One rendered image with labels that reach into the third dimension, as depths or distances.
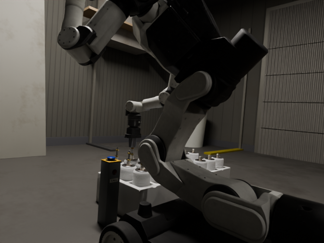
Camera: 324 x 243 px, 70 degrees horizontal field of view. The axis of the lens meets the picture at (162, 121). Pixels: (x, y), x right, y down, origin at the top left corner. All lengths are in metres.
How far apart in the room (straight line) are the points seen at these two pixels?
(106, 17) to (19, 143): 2.18
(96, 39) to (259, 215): 0.72
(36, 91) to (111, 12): 2.20
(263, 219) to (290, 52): 3.85
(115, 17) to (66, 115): 2.89
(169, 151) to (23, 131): 2.15
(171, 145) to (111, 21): 0.49
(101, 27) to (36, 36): 2.34
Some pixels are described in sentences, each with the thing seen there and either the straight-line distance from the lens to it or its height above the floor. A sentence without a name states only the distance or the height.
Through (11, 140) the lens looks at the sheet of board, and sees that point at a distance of 2.83.
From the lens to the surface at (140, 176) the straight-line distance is 1.23.
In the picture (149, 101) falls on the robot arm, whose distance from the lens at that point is 1.40.
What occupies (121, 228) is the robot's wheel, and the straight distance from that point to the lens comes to 0.80.
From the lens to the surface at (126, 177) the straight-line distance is 1.33.
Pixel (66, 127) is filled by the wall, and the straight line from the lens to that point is 3.67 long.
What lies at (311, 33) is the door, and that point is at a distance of 4.41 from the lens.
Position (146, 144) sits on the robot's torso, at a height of 0.44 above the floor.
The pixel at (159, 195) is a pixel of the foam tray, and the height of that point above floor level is 0.12.
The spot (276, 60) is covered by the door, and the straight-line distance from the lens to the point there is 4.43.
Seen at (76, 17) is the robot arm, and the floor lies 0.88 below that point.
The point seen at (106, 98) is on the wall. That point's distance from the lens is 3.97.
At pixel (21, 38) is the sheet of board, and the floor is 1.27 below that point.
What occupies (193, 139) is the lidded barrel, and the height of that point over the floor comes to 0.14.
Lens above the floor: 0.56
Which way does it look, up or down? 2 degrees down
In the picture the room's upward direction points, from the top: 4 degrees clockwise
